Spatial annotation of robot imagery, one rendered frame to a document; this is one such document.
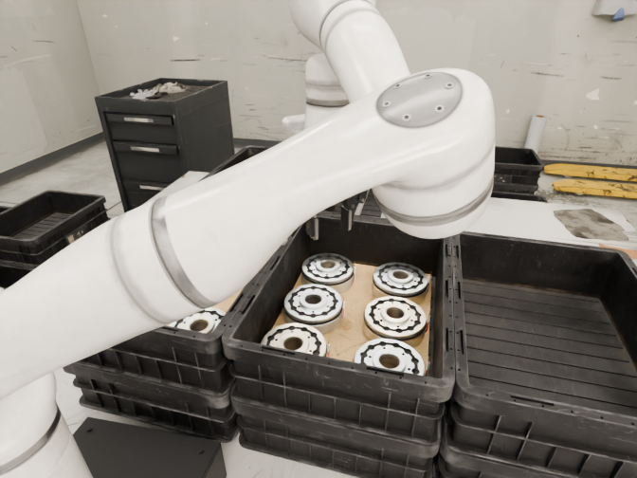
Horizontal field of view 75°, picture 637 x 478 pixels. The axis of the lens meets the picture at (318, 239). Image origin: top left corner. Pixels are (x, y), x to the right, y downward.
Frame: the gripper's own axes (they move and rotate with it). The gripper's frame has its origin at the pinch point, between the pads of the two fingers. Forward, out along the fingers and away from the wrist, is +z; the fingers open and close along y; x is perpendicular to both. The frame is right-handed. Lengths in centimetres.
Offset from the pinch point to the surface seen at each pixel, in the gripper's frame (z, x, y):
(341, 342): 17.3, -8.3, -2.6
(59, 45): 4, 428, -29
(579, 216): 30, 12, 102
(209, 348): 8.6, -7.8, -23.5
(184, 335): 7.2, -5.3, -25.8
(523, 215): 31, 22, 88
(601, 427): 8.4, -40.5, 9.4
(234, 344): 7.3, -10.2, -20.6
